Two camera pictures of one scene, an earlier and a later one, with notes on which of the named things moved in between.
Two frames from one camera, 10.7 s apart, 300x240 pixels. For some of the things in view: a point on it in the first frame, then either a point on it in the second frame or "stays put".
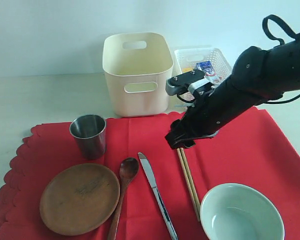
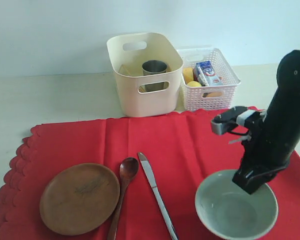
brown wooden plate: [79, 199] stays put
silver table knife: [147, 167] stays put
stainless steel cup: [89, 133] -> [152, 67]
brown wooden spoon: [129, 168] stays put
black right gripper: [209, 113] -> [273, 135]
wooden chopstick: [188, 180] -> [129, 73]
